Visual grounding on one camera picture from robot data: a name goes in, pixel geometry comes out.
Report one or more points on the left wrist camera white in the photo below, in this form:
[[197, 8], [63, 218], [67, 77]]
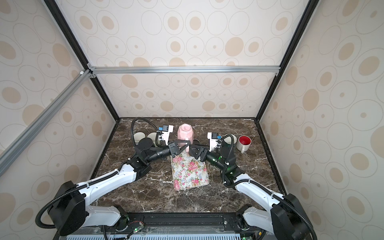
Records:
[[163, 134]]

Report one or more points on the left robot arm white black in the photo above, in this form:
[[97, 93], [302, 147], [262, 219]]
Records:
[[71, 208]]

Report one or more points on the pink mug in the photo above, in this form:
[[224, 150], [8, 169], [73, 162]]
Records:
[[186, 132]]

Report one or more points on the black mug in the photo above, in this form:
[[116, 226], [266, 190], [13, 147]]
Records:
[[196, 142]]

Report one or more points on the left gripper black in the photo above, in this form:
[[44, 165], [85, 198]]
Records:
[[172, 149]]

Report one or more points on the white mug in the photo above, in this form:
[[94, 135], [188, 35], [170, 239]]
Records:
[[243, 143]]

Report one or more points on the diagonal aluminium rail left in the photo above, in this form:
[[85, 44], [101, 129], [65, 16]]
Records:
[[27, 136]]

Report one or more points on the horizontal aluminium rail back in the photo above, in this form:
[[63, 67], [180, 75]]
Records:
[[185, 70]]

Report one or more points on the grey mug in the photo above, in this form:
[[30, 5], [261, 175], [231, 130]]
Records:
[[138, 137]]

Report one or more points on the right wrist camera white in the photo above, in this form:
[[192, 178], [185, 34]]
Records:
[[213, 139]]

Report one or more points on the floral serving tray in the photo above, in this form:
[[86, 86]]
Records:
[[188, 172]]

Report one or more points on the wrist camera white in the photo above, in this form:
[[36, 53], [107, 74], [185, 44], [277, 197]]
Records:
[[213, 139], [163, 134]]

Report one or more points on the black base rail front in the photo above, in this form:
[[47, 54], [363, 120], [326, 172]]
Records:
[[177, 226]]

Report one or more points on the light green mug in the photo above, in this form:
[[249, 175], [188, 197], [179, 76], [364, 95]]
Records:
[[153, 137]]

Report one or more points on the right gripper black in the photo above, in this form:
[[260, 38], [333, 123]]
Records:
[[203, 153]]

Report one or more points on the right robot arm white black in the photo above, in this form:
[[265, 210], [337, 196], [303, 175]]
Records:
[[282, 215]]

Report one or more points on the small circuit board with leds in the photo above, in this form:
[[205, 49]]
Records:
[[136, 226]]

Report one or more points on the dark green mug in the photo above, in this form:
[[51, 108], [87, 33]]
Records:
[[230, 139]]

